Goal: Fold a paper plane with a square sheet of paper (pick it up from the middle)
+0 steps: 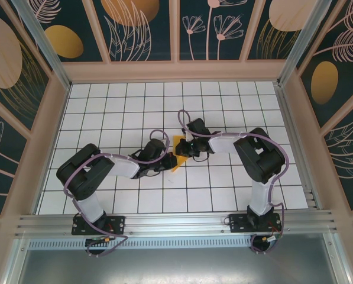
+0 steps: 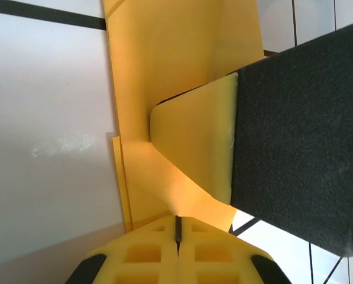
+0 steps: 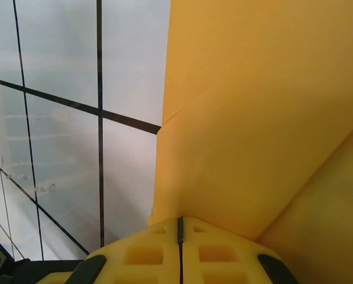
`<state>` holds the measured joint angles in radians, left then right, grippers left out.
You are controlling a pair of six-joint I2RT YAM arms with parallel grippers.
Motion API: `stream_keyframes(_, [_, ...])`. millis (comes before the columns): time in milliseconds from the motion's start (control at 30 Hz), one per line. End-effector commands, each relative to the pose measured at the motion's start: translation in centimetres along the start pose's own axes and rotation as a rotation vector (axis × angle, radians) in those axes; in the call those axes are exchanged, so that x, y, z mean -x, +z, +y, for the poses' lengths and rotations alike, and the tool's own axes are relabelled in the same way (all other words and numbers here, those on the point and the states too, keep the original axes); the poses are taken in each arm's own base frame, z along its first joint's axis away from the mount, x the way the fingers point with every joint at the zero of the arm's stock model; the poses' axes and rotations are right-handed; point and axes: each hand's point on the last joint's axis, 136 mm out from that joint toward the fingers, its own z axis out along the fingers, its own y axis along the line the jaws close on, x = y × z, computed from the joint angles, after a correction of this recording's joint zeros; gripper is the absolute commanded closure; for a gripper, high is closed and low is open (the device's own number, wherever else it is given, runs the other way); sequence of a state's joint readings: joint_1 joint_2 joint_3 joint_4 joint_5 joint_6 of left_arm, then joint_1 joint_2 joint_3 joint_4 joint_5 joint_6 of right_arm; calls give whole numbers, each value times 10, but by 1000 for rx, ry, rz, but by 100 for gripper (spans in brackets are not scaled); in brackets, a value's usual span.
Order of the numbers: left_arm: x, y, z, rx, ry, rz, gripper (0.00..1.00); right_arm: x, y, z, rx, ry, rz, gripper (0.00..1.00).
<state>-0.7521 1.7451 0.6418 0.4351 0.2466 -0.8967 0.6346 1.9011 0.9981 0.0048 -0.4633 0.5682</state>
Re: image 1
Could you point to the orange square paper sheet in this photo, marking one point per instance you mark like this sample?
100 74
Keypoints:
179 164

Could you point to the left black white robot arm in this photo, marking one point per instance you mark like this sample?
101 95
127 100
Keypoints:
81 174

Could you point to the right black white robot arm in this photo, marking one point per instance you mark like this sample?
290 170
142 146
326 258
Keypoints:
262 159

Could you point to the grey metal sheet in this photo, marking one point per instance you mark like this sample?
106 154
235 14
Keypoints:
176 266

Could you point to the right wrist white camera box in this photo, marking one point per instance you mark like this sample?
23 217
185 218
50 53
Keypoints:
189 136

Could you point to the long slotted aluminium rail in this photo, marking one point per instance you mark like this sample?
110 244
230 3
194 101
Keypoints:
176 220

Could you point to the aluminium table edge rail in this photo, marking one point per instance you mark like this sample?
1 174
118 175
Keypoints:
287 118

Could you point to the aluminium corner post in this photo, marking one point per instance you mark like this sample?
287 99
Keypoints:
41 35
308 35

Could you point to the aluminium frame bar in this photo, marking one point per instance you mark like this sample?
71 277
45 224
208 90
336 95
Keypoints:
338 260
13 260

